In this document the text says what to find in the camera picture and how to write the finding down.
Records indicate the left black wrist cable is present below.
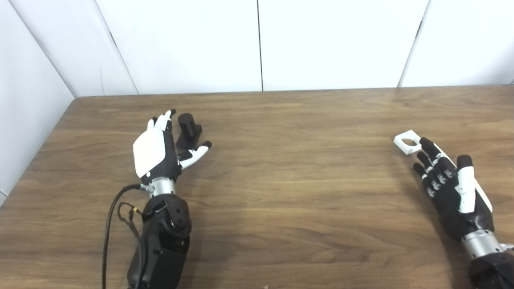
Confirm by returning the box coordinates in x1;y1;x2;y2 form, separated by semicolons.
101;183;154;289

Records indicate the black peg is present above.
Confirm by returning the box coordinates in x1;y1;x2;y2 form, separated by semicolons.
175;113;203;155

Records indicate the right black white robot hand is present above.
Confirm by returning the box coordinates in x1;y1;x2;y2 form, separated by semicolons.
413;137;495;242

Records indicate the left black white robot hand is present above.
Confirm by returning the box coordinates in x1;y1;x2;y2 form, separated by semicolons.
133;109;212;184

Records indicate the thin wire with yellow tag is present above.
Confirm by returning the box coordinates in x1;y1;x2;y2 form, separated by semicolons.
117;202;143;242

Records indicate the white square piece with hole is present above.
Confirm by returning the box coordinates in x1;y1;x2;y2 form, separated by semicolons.
393;129;422;156

